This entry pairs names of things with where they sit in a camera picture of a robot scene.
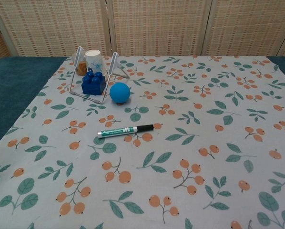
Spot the woven bamboo folding screen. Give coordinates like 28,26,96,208
0,0,285,61

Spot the floral fruit print tablecloth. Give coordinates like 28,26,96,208
0,55,285,229

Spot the blue ball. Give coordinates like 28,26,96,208
109,82,131,105

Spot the green white marker body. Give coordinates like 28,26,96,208
96,125,138,139

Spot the white paper cup blue print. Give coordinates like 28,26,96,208
84,50,105,77

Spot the blue toy building brick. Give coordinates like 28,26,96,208
81,68,107,96

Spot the black marker cap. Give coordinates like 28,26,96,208
136,124,154,133

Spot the clear cup with brown snack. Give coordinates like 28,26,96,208
72,53,88,76

